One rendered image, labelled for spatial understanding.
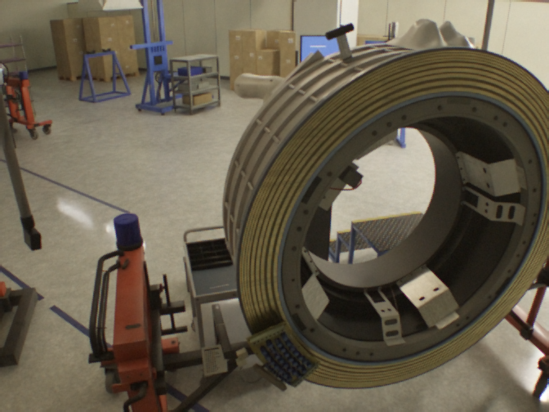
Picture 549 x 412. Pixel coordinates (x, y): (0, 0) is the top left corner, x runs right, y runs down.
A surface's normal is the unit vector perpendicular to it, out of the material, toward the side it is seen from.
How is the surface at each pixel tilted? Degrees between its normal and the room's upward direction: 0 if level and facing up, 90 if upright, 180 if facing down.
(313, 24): 90
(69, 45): 90
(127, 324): 0
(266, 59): 90
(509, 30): 90
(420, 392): 0
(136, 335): 0
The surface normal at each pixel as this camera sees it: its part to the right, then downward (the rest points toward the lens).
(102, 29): 0.82, 0.25
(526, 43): -0.57, 0.36
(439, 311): 0.00, -0.06
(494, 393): 0.00, -0.90
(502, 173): -0.24, 0.63
